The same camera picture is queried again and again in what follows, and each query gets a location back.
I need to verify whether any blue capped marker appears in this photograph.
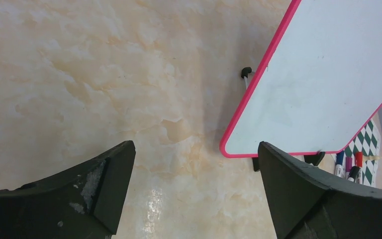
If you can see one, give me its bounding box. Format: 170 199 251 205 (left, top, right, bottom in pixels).
334 151 344 178

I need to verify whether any black marker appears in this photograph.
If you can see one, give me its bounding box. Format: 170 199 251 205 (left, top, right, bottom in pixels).
347 166 361 182

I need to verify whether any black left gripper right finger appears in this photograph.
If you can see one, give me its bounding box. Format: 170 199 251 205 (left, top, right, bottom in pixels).
258 142 382 239

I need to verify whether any purple capped marker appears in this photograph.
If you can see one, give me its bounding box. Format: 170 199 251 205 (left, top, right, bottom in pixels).
345 156 353 179

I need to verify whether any pink framed whiteboard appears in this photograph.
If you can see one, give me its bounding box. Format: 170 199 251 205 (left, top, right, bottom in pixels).
219 0 382 158

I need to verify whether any cream chess pawn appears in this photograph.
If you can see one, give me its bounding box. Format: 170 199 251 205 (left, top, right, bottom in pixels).
363 155 381 161

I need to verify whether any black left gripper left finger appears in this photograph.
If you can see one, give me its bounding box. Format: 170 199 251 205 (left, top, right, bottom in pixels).
0 140 136 239

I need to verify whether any green white chessboard mat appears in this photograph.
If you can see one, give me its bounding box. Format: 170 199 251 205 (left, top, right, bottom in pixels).
332 119 382 187

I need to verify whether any red capped marker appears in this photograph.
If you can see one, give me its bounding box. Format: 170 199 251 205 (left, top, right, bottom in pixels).
355 152 363 185

